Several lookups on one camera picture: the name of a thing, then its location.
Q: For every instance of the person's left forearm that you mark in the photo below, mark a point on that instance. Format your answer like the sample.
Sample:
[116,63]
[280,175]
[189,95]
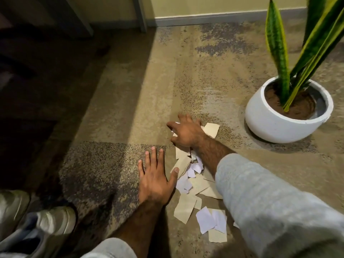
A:
[134,228]

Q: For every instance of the white round plant pot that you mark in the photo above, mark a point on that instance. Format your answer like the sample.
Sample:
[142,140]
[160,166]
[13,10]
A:
[271,120]

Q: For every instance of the person's left little finger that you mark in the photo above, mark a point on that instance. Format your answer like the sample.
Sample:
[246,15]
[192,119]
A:
[141,170]

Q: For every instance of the white sneaker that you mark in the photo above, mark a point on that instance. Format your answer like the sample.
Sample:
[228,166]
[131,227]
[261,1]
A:
[12,209]
[40,231]

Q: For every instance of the person's right forearm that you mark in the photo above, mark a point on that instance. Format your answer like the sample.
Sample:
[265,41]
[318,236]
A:
[268,206]

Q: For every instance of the person's left thumb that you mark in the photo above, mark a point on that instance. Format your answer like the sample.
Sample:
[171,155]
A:
[173,175]

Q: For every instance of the person's left hand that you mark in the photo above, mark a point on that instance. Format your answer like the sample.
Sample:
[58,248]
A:
[154,185]

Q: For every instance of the pile of torn paper pieces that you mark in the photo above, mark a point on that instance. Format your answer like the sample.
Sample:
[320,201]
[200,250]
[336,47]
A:
[188,185]

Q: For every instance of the person's right hand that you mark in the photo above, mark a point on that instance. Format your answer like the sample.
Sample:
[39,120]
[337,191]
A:
[188,132]

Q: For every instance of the grey furniture leg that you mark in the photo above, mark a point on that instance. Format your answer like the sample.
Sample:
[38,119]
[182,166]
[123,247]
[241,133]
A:
[140,13]

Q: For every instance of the person's left middle finger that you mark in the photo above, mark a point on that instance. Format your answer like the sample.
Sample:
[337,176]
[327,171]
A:
[154,159]

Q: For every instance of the person's right thumb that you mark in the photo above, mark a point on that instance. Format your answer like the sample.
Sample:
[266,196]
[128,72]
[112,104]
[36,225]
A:
[172,125]

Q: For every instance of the green snake plant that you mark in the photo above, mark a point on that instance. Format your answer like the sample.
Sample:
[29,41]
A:
[301,51]

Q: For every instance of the brown potting soil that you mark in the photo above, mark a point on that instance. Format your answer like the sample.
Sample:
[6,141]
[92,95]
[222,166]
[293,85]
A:
[301,106]

